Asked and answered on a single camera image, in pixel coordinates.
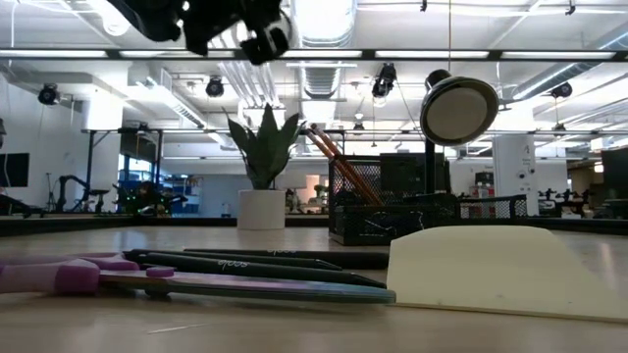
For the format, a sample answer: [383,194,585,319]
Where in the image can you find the yellow sticky note pad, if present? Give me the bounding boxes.
[386,224,628,325]

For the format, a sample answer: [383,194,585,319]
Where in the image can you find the black ceiling spotlight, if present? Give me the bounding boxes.
[205,76,226,98]
[371,62,398,99]
[549,81,574,99]
[37,82,61,107]

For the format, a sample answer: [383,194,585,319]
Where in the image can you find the black desk lamp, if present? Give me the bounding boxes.
[420,69,500,197]

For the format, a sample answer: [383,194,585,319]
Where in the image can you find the black aluminium table frame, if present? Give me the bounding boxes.
[0,214,628,237]

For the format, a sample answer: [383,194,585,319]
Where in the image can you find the black light track bar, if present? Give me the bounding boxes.
[0,47,628,62]

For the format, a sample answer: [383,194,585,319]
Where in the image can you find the black mesh desk organizer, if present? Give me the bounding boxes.
[327,154,530,247]

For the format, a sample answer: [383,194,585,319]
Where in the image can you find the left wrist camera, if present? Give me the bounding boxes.
[239,23,291,67]

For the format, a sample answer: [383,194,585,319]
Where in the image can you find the white pillar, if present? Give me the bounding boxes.
[492,134,539,217]

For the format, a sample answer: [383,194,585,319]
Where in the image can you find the purple handled scissors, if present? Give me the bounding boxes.
[0,252,396,305]

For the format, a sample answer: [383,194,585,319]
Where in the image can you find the black wall screen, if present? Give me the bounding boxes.
[0,152,30,188]

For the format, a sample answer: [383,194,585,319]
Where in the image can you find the black background rig frame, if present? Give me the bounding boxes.
[80,127,166,215]

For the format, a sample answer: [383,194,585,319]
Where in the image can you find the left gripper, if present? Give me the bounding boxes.
[182,0,284,56]

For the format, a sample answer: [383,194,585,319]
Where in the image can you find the black background monitor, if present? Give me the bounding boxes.
[601,146,628,200]
[380,152,450,195]

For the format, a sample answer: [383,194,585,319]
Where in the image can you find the snake plant in white pot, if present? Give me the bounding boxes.
[223,102,306,231]

